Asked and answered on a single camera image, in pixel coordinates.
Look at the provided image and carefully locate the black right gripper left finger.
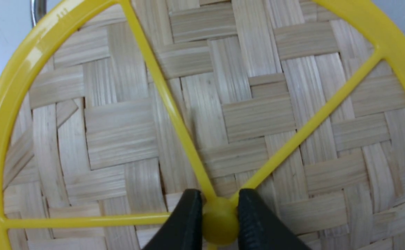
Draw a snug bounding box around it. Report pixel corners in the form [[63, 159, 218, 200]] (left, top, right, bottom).
[[143, 189, 202, 250]]

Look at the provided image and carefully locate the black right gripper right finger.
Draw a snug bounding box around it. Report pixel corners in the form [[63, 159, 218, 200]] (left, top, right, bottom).
[[238, 189, 309, 250]]

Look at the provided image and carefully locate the yellow rimmed woven steamer lid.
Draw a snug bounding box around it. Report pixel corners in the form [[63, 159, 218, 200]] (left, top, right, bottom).
[[0, 0, 405, 250]]

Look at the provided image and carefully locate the stainless steel pot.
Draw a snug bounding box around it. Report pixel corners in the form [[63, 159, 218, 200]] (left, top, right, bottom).
[[30, 0, 47, 27]]

